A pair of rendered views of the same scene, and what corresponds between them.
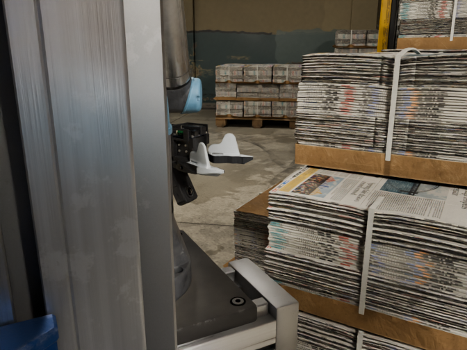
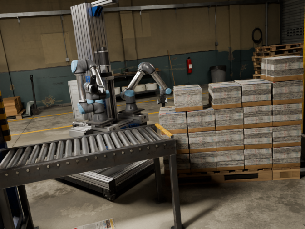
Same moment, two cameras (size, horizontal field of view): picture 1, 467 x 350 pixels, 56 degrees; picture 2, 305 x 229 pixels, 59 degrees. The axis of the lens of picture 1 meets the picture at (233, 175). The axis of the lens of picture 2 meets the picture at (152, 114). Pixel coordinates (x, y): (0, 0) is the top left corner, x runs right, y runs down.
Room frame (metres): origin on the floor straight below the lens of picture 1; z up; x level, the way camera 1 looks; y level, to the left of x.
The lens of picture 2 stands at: (-0.64, -2.87, 1.47)
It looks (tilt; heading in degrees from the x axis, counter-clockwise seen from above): 13 degrees down; 66
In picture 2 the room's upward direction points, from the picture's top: 6 degrees counter-clockwise
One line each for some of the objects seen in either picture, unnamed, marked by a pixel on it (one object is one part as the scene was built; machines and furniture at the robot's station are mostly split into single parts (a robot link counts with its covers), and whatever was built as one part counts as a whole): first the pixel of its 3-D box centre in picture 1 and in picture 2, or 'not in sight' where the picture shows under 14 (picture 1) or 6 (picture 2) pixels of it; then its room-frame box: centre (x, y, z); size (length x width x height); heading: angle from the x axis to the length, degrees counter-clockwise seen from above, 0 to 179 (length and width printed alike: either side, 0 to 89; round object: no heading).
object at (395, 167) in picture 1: (399, 150); not in sight; (0.93, -0.36, 0.86); 0.28 x 0.06 x 0.04; 151
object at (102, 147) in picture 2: not in sight; (101, 144); (-0.17, -0.77, 0.77); 0.47 x 0.05 x 0.05; 80
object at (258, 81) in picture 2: (447, 50); (251, 81); (1.52, -0.72, 1.06); 0.37 x 0.28 x 0.01; 59
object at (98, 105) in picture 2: not in sight; (97, 105); (-0.01, -0.10, 0.98); 0.13 x 0.12 x 0.14; 2
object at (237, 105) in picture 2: not in sight; (223, 102); (1.27, -0.57, 0.86); 0.38 x 0.29 x 0.04; 60
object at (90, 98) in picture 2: not in sight; (92, 97); (-0.11, -0.37, 1.12); 0.11 x 0.08 x 0.11; 2
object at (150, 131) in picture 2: not in sight; (154, 135); (0.27, -0.85, 0.77); 0.47 x 0.05 x 0.05; 80
